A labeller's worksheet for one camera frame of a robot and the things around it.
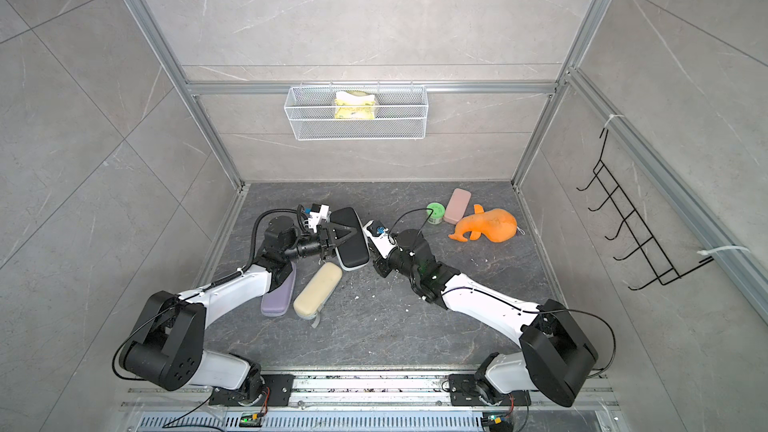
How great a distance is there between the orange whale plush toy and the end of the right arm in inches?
16.7

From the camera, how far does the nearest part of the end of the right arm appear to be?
598mm

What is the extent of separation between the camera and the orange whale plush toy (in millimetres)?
1003

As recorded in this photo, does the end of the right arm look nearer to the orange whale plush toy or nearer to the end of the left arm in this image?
the end of the left arm
